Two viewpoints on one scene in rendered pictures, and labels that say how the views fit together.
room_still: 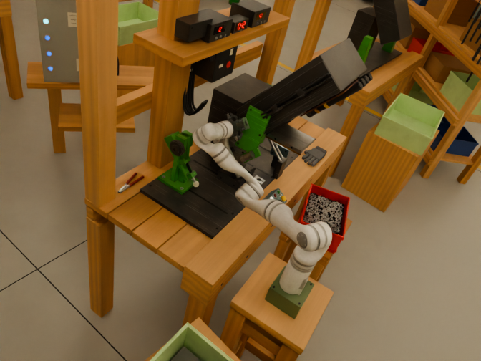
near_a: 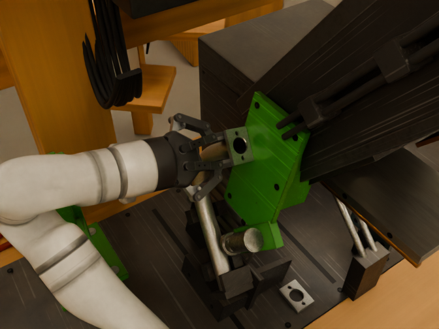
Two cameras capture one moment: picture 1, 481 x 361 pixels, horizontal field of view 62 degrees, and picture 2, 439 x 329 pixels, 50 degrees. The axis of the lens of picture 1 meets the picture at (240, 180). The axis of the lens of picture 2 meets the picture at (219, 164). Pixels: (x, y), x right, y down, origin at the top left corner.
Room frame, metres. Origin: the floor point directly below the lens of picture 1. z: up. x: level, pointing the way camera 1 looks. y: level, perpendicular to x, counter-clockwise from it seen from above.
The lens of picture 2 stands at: (1.17, -0.22, 1.68)
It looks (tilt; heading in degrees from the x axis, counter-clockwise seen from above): 44 degrees down; 33
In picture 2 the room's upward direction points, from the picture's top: straight up
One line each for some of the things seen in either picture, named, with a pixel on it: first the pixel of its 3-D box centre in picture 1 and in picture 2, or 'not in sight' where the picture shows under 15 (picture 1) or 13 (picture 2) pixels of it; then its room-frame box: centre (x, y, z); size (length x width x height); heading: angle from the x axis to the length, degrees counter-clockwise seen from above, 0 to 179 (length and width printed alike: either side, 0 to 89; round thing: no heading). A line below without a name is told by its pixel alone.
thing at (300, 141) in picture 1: (274, 130); (358, 162); (1.79, -0.10, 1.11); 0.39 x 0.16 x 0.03; 67
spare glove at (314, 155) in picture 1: (313, 155); not in sight; (1.97, -0.37, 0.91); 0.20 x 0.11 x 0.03; 155
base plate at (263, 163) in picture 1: (240, 161); (275, 225); (1.76, 0.02, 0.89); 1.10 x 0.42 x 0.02; 157
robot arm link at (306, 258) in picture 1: (311, 243); not in sight; (1.01, -0.30, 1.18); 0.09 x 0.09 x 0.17; 38
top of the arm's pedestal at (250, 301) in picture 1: (283, 299); not in sight; (1.01, -0.30, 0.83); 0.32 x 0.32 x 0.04; 68
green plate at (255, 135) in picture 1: (255, 128); (277, 160); (1.66, 0.00, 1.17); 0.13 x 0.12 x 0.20; 157
